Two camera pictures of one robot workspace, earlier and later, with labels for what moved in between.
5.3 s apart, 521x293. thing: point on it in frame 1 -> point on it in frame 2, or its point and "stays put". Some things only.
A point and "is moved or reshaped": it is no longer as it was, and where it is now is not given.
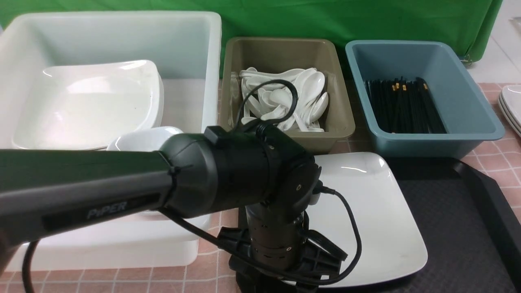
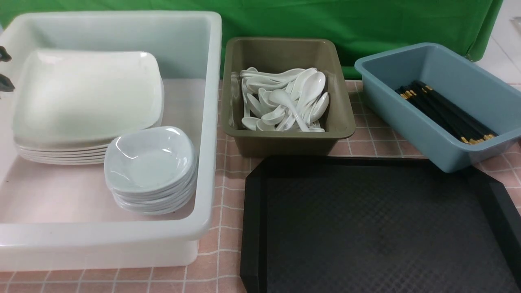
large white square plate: [362, 212] -> [77, 98]
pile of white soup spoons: [273, 100] stays put
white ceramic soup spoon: [285, 98] stays put
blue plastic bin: [469, 119] is moved or reshaped
